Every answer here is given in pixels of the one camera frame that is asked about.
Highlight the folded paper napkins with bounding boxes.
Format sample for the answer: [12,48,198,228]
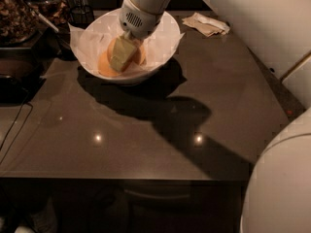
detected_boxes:
[182,13,230,37]

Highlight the white paper bowl liner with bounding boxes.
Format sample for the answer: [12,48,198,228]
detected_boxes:
[67,11,187,76]

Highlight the glass jar of dried snacks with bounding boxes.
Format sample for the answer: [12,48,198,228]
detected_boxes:
[0,0,37,47]

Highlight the orange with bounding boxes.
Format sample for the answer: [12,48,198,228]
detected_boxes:
[98,51,119,77]
[132,46,146,65]
[107,38,117,61]

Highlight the white scoop handle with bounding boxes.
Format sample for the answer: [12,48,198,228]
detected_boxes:
[27,4,59,33]

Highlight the black wire basket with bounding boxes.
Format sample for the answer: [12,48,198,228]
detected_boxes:
[70,5,94,29]

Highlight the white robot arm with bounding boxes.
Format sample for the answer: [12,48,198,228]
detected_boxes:
[112,0,311,233]

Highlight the black power cable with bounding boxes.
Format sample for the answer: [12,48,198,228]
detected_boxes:
[0,87,34,165]

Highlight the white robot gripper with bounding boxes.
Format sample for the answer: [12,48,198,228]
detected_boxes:
[109,0,162,73]

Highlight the white ceramic bowl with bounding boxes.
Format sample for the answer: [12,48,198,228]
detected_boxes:
[71,7,182,85]

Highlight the black appliance on left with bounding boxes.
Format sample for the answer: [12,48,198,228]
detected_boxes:
[0,48,44,104]

